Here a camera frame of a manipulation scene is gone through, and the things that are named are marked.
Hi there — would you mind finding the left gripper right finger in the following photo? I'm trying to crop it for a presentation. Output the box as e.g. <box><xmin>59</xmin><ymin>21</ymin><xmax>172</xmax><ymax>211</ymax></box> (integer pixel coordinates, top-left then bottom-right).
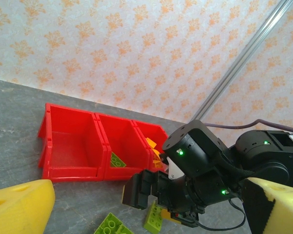
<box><xmin>241</xmin><ymin>177</ymin><xmax>293</xmax><ymax>234</ymax></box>

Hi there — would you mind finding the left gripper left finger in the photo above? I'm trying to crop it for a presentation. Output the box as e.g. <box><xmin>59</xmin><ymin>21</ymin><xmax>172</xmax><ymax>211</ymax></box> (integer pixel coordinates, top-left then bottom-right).
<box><xmin>0</xmin><ymin>179</ymin><xmax>56</xmax><ymax>234</ymax></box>

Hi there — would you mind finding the lime green lego brick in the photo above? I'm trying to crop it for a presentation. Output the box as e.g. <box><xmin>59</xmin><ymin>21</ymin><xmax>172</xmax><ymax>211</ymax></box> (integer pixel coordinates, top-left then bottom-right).
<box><xmin>93</xmin><ymin>212</ymin><xmax>135</xmax><ymax>234</ymax></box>
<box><xmin>143</xmin><ymin>201</ymin><xmax>165</xmax><ymax>232</ymax></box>

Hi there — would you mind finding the large dark green lego plate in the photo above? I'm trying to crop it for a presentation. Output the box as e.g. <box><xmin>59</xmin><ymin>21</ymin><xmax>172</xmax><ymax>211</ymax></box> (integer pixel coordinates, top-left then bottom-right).
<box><xmin>109</xmin><ymin>152</ymin><xmax>127</xmax><ymax>169</ymax></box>

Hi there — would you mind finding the small orange lego brick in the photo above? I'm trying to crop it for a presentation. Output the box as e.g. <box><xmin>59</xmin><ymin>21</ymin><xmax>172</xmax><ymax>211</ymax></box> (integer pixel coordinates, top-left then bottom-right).
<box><xmin>151</xmin><ymin>159</ymin><xmax>167</xmax><ymax>169</ymax></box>

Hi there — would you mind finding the long yellow-orange lego brick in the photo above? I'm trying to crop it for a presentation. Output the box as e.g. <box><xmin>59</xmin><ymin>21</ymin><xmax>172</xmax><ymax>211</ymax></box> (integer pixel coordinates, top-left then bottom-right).
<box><xmin>151</xmin><ymin>148</ymin><xmax>166</xmax><ymax>160</ymax></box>

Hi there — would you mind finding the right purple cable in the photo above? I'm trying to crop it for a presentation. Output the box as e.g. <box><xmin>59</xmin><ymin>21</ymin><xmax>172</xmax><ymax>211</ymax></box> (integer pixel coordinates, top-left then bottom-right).
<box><xmin>205</xmin><ymin>118</ymin><xmax>293</xmax><ymax>135</ymax></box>

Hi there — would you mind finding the aluminium frame post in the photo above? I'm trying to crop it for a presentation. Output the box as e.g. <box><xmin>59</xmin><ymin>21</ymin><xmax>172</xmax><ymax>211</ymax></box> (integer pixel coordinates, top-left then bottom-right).
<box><xmin>190</xmin><ymin>0</ymin><xmax>293</xmax><ymax>124</ymax></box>

